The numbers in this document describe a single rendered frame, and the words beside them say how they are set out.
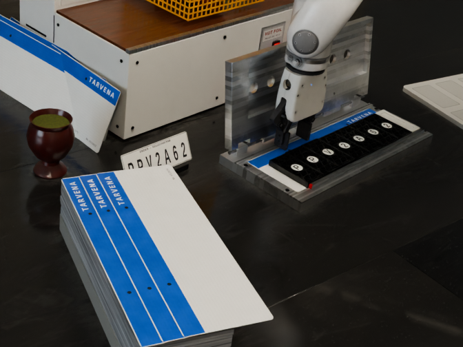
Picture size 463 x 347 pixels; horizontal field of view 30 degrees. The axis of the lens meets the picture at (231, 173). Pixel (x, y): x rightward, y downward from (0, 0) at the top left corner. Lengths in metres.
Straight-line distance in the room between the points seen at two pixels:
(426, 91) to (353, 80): 0.27
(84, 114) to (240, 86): 0.32
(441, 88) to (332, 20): 0.70
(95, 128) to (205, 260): 0.52
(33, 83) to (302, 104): 0.56
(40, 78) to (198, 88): 0.32
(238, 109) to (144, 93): 0.19
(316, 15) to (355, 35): 0.39
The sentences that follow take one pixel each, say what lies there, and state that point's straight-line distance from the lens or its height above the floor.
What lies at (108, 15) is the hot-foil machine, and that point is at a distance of 1.77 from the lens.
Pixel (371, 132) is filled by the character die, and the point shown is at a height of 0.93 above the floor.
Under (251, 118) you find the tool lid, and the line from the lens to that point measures 1.66.
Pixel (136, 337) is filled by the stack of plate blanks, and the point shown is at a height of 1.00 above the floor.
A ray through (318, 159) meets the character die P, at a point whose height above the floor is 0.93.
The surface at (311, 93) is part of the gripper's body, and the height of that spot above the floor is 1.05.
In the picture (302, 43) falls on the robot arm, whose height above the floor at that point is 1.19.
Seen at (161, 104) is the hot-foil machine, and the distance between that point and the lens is 1.73.
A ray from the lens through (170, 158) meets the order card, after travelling 1.62.
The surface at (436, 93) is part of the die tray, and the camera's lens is 2.11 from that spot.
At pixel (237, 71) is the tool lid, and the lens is 1.59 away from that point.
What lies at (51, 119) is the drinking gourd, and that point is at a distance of 1.57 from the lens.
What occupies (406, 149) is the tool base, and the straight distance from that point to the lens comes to 1.81.
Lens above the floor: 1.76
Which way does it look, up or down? 31 degrees down
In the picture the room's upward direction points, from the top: 8 degrees clockwise
